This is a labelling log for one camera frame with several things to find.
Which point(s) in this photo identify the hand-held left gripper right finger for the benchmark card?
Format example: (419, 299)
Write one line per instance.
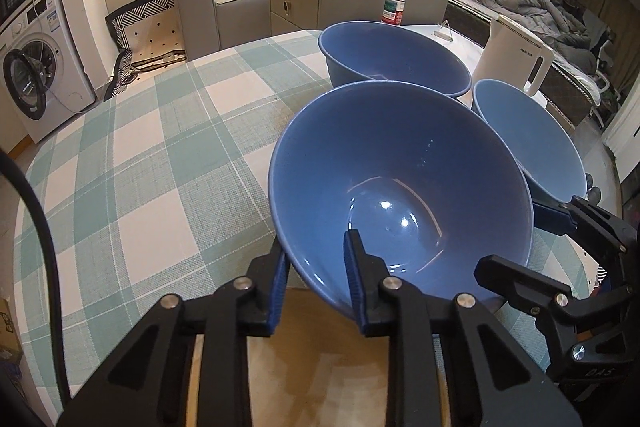
(354, 282)

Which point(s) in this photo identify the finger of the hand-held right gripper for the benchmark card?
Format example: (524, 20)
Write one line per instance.
(552, 217)
(520, 282)

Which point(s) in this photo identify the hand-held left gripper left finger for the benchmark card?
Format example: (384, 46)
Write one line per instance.
(277, 297)

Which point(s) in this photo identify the blue ceramic bowl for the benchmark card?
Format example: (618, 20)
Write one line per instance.
(530, 142)
(390, 52)
(400, 157)

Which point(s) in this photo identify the office chair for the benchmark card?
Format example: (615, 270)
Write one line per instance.
(602, 82)

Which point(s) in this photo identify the white electric kettle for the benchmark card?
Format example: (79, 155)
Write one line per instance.
(510, 52)

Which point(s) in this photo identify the green white checked tablecloth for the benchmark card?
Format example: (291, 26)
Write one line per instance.
(150, 157)

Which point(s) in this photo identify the grey padded coat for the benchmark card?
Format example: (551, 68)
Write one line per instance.
(525, 2)

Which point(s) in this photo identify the printed cardboard box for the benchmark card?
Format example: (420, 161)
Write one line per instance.
(7, 322)

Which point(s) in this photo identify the grey side cabinet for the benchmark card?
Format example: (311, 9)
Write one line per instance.
(325, 7)

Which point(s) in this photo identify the cream dotted cushion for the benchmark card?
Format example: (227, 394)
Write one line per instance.
(160, 39)

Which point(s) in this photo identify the black white patterned cushion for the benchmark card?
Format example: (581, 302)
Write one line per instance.
(135, 14)

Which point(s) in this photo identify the white washing machine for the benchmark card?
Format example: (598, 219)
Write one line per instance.
(60, 57)

